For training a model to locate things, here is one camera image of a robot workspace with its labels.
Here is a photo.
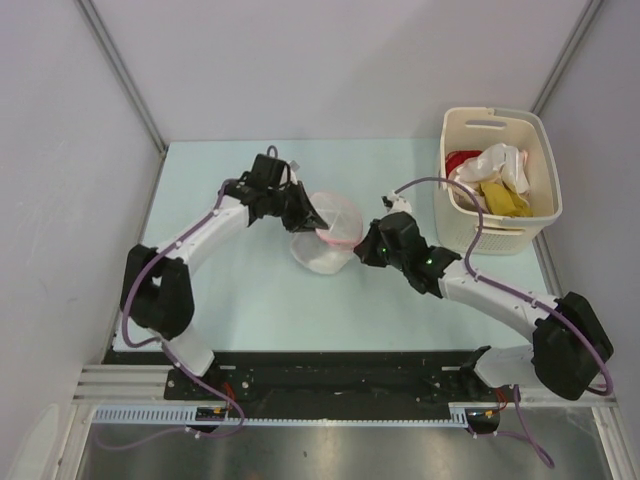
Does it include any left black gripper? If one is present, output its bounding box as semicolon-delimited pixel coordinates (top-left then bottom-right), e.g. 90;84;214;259
266;181;326;233

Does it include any white mesh laundry bag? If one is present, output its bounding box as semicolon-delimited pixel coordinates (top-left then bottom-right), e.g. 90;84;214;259
290;192;363;275

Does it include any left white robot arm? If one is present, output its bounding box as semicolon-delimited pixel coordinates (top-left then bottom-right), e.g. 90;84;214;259
120;154;329;400

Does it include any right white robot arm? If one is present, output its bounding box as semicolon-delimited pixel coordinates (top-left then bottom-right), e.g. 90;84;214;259
354;211;614;401

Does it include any cream plastic laundry basket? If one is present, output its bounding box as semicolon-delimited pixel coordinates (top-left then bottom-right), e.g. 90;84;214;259
434;107;563;255

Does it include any red garment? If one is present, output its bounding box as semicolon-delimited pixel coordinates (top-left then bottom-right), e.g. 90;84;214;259
445;150;482;176

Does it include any yellow garment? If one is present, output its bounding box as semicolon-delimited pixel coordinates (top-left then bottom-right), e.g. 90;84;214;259
479;182;533;218

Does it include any white crumpled garment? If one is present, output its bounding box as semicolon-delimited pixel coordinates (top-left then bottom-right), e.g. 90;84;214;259
447;143;531;215

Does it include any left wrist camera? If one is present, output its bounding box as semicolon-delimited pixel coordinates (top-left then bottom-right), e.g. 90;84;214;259
286;161;300;184

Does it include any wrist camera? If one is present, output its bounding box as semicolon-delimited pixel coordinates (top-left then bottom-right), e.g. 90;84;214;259
382;191;413;215
286;161;300;184

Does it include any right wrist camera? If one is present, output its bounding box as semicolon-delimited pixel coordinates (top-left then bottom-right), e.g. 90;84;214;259
382;191;413;215

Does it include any white slotted cable duct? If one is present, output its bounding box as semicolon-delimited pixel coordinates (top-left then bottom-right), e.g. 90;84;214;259
93;405;468;428

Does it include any aluminium frame rail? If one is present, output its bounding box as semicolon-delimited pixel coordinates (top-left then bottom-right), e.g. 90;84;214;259
73;365;171;404

